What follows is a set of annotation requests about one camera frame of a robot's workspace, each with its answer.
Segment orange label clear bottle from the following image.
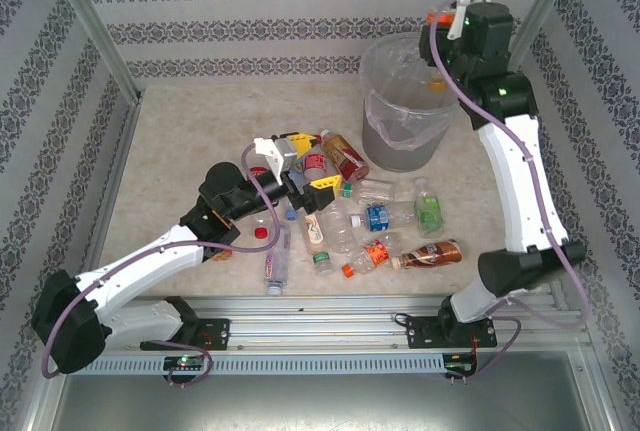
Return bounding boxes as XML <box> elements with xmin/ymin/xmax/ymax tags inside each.
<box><xmin>341</xmin><ymin>231</ymin><xmax>404</xmax><ymax>279</ymax></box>

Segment clear plastic bin liner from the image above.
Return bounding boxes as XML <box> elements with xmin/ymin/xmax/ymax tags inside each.
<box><xmin>360</xmin><ymin>34</ymin><xmax>459</xmax><ymax>148</ymax></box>

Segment tea bottle red gold label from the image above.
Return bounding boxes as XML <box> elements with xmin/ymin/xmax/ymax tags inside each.
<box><xmin>319</xmin><ymin>129</ymin><xmax>372</xmax><ymax>183</ymax></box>

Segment large clear unlabelled bottle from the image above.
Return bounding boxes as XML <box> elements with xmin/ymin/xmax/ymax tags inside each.
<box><xmin>319</xmin><ymin>199</ymin><xmax>359</xmax><ymax>255</ymax></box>

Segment beige label white bottle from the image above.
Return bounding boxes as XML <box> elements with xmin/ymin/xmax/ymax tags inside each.
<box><xmin>303</xmin><ymin>210</ymin><xmax>329</xmax><ymax>255</ymax></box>

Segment crushed clear plastic bottle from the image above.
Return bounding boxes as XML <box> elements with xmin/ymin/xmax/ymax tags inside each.
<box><xmin>356</xmin><ymin>178</ymin><xmax>402</xmax><ymax>205</ymax></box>

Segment blue label bottle white cap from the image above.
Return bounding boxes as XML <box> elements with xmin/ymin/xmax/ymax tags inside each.
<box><xmin>349</xmin><ymin>200</ymin><xmax>419</xmax><ymax>233</ymax></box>

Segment small bottle green cap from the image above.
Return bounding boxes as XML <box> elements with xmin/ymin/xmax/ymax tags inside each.
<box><xmin>311</xmin><ymin>250</ymin><xmax>336</xmax><ymax>277</ymax></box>

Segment tall clear bottle purple label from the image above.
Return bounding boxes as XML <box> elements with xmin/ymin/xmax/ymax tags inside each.
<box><xmin>263</xmin><ymin>223</ymin><xmax>293</xmax><ymax>298</ymax></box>

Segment green label clear bottle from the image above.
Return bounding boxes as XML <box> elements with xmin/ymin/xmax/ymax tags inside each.
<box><xmin>413</xmin><ymin>177</ymin><xmax>446</xmax><ymax>239</ymax></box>

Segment brown coffee drink bottle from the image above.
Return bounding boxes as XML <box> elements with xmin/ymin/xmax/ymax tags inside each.
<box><xmin>390</xmin><ymin>238</ymin><xmax>463</xmax><ymax>271</ymax></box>

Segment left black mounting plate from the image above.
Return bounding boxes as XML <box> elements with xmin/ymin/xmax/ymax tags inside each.
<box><xmin>139</xmin><ymin>317</ymin><xmax>232</xmax><ymax>353</ymax></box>

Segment black mounting plate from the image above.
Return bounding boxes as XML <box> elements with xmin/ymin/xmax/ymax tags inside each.
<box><xmin>403</xmin><ymin>314</ymin><xmax>499</xmax><ymax>351</ymax></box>
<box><xmin>139</xmin><ymin>317</ymin><xmax>232</xmax><ymax>353</ymax></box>

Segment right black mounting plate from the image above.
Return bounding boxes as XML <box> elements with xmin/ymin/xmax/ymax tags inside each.
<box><xmin>403</xmin><ymin>314</ymin><xmax>499</xmax><ymax>351</ymax></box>

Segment left small circuit board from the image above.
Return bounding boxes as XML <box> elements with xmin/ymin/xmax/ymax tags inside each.
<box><xmin>164</xmin><ymin>355</ymin><xmax>207</xmax><ymax>372</ymax></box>

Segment small circuit board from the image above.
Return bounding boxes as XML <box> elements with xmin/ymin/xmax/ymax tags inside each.
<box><xmin>444</xmin><ymin>352</ymin><xmax>480</xmax><ymax>371</ymax></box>
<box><xmin>164</xmin><ymin>355</ymin><xmax>207</xmax><ymax>372</ymax></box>

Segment grey metal shelf panel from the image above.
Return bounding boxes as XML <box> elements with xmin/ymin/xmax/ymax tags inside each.
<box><xmin>29</xmin><ymin>373</ymin><xmax>616</xmax><ymax>431</ymax></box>

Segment right small circuit board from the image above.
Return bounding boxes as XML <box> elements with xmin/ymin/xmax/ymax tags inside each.
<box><xmin>444</xmin><ymin>352</ymin><xmax>480</xmax><ymax>371</ymax></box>

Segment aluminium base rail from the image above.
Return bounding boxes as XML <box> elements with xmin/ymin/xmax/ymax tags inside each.
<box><xmin>117</xmin><ymin>294</ymin><xmax>594</xmax><ymax>353</ymax></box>

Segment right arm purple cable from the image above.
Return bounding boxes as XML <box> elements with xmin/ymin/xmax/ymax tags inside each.
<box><xmin>432</xmin><ymin>0</ymin><xmax>596</xmax><ymax>383</ymax></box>

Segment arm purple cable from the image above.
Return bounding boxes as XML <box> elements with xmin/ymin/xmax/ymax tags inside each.
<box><xmin>432</xmin><ymin>0</ymin><xmax>596</xmax><ymax>383</ymax></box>
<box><xmin>40</xmin><ymin>143</ymin><xmax>281</xmax><ymax>388</ymax></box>

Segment white slotted cable duct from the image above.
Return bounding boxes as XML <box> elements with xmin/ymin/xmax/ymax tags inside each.
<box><xmin>84</xmin><ymin>352</ymin><xmax>447</xmax><ymax>376</ymax></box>

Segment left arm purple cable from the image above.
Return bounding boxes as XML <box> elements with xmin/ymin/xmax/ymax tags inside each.
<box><xmin>40</xmin><ymin>143</ymin><xmax>281</xmax><ymax>388</ymax></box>

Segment left aluminium frame post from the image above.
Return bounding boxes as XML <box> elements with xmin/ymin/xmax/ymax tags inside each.
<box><xmin>42</xmin><ymin>0</ymin><xmax>146</xmax><ymax>105</ymax></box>

